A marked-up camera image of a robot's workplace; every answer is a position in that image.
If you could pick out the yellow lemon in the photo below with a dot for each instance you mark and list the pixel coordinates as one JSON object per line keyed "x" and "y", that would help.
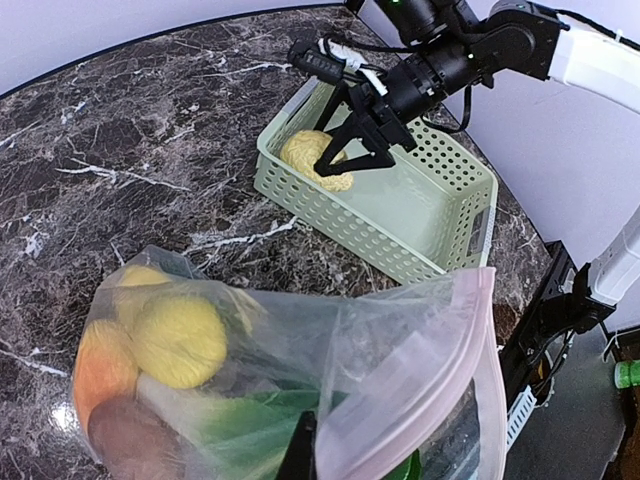
{"x": 180, "y": 341}

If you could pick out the beige walnut-like food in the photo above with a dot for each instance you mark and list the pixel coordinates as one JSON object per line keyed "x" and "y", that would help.
{"x": 303, "y": 149}

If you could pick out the brown potato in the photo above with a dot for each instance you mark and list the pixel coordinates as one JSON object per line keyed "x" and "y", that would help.
{"x": 133, "y": 442}

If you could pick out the green white bok choy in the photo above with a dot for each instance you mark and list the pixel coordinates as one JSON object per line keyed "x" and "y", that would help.
{"x": 239, "y": 430}

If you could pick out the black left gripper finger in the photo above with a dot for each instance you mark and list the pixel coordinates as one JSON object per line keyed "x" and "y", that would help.
{"x": 299, "y": 461}

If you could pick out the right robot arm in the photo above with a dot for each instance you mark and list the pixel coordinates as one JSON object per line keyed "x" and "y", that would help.
{"x": 550, "y": 95}

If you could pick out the green plastic bottle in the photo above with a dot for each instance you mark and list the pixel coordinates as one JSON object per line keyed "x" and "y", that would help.
{"x": 627, "y": 374}

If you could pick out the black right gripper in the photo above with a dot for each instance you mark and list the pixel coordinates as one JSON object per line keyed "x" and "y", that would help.
{"x": 360, "y": 138}

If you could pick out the black front rail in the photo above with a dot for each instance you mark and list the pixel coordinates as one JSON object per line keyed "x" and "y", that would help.
{"x": 544, "y": 319}

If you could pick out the green perforated plastic basket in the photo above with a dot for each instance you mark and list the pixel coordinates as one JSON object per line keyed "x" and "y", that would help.
{"x": 433, "y": 212}

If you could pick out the green pepper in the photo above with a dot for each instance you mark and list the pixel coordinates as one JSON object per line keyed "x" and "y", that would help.
{"x": 133, "y": 290}

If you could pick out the orange yellow mango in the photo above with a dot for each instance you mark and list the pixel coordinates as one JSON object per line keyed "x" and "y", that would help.
{"x": 105, "y": 367}

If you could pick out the clear zip top bag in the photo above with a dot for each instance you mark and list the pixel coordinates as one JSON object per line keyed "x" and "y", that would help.
{"x": 426, "y": 397}

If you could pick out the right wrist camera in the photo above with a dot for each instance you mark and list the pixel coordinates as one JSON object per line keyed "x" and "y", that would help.
{"x": 332, "y": 62}

